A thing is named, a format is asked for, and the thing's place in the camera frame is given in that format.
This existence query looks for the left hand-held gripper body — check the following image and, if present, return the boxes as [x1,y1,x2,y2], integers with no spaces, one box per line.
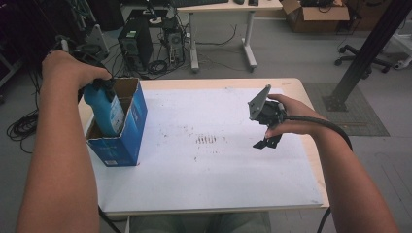
[52,23,111,102]

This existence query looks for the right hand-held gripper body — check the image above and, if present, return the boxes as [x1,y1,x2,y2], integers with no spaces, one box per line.
[247,83,288,129]

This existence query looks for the blue bottle with white cap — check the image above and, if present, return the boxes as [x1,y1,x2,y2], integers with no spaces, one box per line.
[83,82,126,138]

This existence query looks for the blue cardboard box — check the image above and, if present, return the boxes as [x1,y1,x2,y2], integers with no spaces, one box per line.
[85,77,149,168]

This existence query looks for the person's right hand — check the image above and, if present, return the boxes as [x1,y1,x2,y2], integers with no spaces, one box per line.
[264,93,326,139]

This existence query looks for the person's left hand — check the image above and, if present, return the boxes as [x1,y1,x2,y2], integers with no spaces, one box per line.
[41,50,113,90]

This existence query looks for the black computer tower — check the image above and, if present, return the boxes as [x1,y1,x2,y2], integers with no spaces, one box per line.
[117,16,155,73]

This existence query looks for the white table mat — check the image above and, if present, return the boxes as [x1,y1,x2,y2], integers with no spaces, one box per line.
[93,86,326,216]

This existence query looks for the open-sided computer case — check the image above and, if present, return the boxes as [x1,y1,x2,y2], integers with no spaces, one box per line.
[160,17,187,65]

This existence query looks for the grey floor mat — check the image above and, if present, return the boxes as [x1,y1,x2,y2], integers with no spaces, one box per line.
[302,82,391,137]

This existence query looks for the large brown cardboard box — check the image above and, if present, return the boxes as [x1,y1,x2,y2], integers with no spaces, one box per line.
[280,0,351,34]

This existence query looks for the black office chair base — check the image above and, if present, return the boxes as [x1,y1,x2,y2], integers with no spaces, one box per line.
[334,44,394,74]

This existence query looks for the black keyboard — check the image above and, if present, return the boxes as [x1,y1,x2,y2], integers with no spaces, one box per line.
[169,0,229,9]

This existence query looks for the white office desk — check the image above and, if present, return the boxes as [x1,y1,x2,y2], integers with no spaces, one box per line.
[176,0,284,74]

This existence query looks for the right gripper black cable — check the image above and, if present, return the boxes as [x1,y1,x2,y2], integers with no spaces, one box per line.
[284,115,354,233]

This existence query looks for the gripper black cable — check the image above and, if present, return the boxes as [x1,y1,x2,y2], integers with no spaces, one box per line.
[97,205,123,233]
[284,115,354,233]

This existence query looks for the black floor cable bundle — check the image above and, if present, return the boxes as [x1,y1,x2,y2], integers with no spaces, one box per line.
[6,69,43,155]

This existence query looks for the black metal post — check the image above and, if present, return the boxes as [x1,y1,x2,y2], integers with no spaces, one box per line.
[323,0,412,113]

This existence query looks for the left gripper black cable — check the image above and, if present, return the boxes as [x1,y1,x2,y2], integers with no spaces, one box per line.
[97,205,123,233]

